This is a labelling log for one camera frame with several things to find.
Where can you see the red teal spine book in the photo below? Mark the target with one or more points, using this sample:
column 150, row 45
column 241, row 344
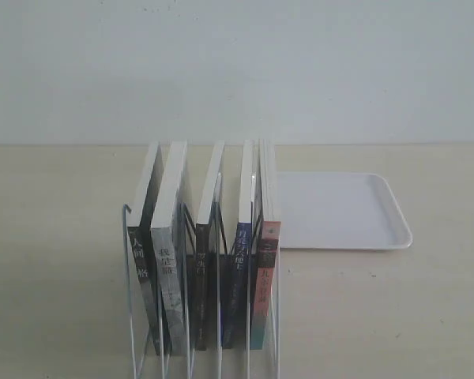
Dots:
column 267, row 208

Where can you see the dark brown spine book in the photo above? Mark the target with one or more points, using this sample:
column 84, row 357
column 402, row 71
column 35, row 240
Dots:
column 210, row 242

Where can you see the grey spine cat book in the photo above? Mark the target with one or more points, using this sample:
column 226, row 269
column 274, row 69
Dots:
column 167, row 236

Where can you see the blue spine book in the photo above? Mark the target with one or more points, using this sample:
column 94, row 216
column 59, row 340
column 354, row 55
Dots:
column 242, row 244

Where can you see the black object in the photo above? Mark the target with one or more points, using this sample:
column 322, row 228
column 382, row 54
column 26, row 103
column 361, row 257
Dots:
column 137, row 225

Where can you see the white plastic tray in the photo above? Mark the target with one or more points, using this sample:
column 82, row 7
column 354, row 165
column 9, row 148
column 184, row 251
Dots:
column 323, row 210

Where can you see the grey wire rack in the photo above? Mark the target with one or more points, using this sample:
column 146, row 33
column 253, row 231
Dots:
column 215, row 362

